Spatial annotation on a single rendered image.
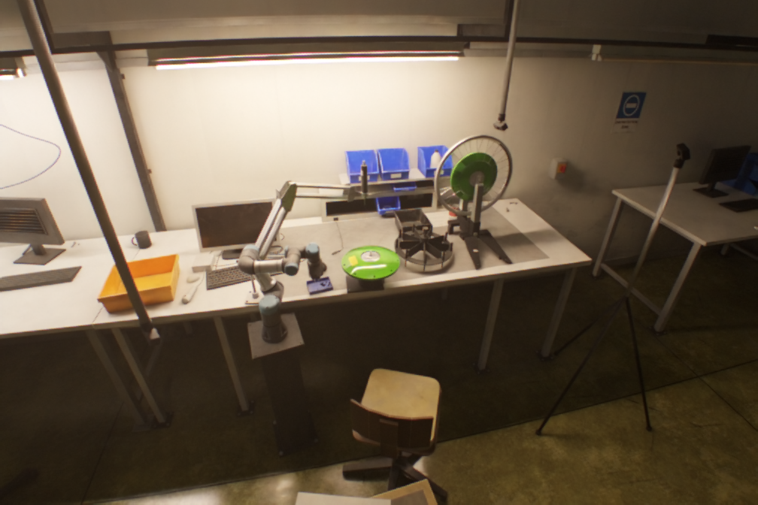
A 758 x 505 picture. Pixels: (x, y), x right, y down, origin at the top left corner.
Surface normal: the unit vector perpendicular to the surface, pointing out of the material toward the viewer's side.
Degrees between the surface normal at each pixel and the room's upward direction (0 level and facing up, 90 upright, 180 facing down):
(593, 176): 90
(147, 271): 86
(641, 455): 0
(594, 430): 0
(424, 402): 0
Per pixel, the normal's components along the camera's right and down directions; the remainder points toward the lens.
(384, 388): 0.00, -0.88
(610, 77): 0.20, 0.47
